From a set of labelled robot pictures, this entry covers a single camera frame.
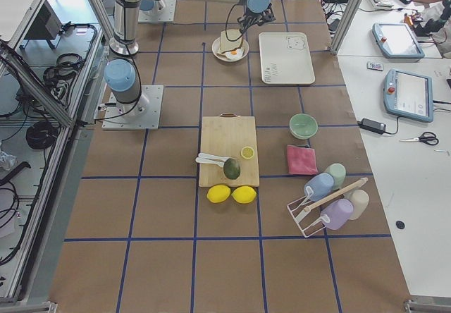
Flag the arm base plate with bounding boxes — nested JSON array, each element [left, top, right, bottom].
[[101, 85, 163, 130], [138, 0, 177, 24]]

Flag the bread slice on plate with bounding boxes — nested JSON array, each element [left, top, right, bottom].
[[214, 52, 228, 61]]

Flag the blue cup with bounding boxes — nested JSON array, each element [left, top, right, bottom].
[[304, 173, 334, 202]]

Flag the whole lemon left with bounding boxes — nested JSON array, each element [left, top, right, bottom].
[[206, 185, 231, 204]]

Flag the green bowl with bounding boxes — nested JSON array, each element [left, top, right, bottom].
[[289, 113, 318, 140]]

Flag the purple cup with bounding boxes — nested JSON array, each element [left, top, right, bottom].
[[320, 198, 354, 230]]

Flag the near teach pendant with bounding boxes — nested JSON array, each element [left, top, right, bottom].
[[383, 69, 433, 123]]

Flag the lemon slice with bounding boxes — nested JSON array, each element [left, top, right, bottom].
[[240, 146, 255, 160]]

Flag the whole lemon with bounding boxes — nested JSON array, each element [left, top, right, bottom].
[[206, 185, 231, 204], [231, 185, 257, 204]]

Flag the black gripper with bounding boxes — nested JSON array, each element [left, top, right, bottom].
[[238, 8, 276, 35]]

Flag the pink cloth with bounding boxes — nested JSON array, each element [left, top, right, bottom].
[[287, 145, 318, 176]]

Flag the avocado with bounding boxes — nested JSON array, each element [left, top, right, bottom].
[[223, 158, 241, 180]]

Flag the cream round plate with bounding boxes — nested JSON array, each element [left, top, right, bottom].
[[211, 37, 249, 63]]

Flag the far teach pendant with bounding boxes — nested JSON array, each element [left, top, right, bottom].
[[372, 23, 425, 60]]

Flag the white plastic spoon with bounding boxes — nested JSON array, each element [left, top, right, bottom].
[[195, 157, 225, 168]]

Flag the green cup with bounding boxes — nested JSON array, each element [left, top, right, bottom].
[[324, 163, 346, 190]]

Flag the wooden cutting board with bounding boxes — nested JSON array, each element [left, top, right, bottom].
[[199, 116, 260, 188]]

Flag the fried egg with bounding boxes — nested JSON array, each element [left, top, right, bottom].
[[225, 48, 243, 61]]

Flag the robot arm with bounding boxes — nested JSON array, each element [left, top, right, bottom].
[[135, 0, 256, 127]]

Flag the teach pendant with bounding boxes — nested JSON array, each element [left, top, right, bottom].
[[383, 69, 433, 123], [372, 23, 425, 60]]

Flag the whole lemon right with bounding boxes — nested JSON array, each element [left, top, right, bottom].
[[231, 185, 257, 204]]

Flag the scissors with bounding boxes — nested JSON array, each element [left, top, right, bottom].
[[400, 131, 440, 146]]

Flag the bread slice from board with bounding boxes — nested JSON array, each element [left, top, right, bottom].
[[218, 29, 243, 54]]

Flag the white wire cup rack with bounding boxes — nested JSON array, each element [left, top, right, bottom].
[[287, 177, 369, 238]]

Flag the cream bear serving tray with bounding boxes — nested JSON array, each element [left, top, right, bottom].
[[259, 32, 316, 85]]

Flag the cream cup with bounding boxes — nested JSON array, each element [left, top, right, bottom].
[[344, 189, 369, 220]]

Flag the black power brick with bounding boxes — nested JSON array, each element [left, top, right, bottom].
[[357, 118, 386, 135]]

